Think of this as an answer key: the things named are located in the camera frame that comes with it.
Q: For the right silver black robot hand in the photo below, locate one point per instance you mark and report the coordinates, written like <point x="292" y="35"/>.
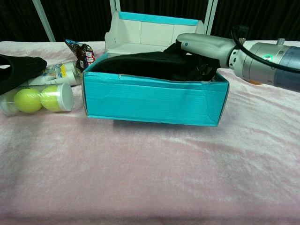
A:
<point x="206" y="45"/>

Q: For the black rubber slipper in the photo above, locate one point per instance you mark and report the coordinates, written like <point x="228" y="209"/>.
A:
<point x="18" y="70"/>
<point x="150" y="63"/>

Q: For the blue cardboard shoe box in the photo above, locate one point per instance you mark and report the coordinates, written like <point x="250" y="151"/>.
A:
<point x="152" y="100"/>

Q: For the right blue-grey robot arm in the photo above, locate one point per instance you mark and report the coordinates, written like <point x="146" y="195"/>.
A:
<point x="269" y="63"/>

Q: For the brown snack bag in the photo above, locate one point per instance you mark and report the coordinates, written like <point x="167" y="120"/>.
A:
<point x="83" y="56"/>

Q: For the pink velvet table cloth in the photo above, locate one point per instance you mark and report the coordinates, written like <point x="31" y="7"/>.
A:
<point x="150" y="178"/>

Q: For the white yellow plastic packet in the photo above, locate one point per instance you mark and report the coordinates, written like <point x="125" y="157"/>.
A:
<point x="63" y="73"/>

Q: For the clear tennis ball tube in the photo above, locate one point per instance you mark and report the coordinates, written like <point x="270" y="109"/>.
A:
<point x="64" y="97"/>

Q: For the yellow tennis ball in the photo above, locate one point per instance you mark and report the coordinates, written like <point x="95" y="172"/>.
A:
<point x="51" y="98"/>
<point x="27" y="101"/>

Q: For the white frame pole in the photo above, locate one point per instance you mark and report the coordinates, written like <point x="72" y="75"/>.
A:
<point x="211" y="16"/>
<point x="43" y="20"/>
<point x="113" y="7"/>

